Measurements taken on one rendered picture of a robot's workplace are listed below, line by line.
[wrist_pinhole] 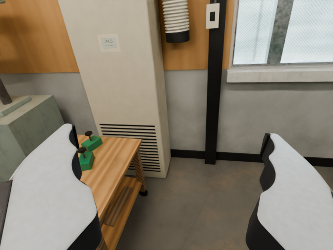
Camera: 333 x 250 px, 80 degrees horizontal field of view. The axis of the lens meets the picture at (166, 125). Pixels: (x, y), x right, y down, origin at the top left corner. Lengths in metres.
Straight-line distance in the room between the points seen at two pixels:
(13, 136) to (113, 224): 0.89
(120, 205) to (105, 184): 0.35
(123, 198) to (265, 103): 1.25
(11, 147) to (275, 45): 1.95
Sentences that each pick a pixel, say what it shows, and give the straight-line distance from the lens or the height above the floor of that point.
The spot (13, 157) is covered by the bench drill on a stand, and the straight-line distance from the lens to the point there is 1.86.
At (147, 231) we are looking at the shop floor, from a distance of 1.53.
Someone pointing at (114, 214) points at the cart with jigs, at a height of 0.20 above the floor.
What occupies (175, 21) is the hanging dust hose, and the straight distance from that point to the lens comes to 1.32.
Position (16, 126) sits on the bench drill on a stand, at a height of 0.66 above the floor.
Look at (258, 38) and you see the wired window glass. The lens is 1.62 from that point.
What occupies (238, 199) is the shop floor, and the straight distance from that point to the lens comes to 1.69.
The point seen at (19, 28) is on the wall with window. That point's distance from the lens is 2.07.
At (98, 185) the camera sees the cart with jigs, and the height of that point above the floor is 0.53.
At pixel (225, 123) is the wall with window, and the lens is 1.75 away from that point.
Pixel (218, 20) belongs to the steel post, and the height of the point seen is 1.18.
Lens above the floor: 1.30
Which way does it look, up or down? 32 degrees down
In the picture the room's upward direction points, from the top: 5 degrees counter-clockwise
